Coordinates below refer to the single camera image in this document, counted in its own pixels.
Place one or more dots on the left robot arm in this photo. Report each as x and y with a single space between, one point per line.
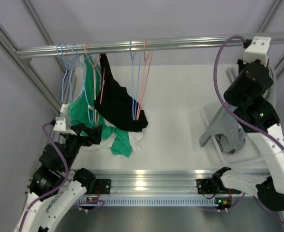
51 193

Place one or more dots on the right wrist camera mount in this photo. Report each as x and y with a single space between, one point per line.
257 50

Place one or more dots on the black tank top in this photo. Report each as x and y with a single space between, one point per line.
114 103

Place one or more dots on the frame strut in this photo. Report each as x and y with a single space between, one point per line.
249 16
21 31

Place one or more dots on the white slotted cable duct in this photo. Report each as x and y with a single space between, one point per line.
148 201

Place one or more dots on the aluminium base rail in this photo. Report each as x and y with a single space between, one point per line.
126 182

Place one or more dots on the green tank top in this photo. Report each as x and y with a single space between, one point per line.
115 139

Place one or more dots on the white plastic basket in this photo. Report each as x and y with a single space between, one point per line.
248 155

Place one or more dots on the grey tank top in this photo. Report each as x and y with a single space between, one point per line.
224 123
227 144

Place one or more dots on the left frame strut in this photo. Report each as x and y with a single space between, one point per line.
21 31

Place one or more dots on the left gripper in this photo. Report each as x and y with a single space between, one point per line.
94 133

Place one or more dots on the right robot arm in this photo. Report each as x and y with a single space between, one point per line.
244 101

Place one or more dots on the right frame strut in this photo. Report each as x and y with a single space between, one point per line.
249 16

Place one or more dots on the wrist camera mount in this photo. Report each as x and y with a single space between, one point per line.
63 125
257 50

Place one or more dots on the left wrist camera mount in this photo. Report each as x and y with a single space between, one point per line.
63 125

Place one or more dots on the aluminium hanging rail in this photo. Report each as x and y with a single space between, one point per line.
123 46

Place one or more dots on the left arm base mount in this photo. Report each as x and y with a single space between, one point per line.
102 186

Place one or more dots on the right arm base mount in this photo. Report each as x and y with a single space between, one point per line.
206 186

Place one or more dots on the white tank top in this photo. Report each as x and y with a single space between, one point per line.
134 137

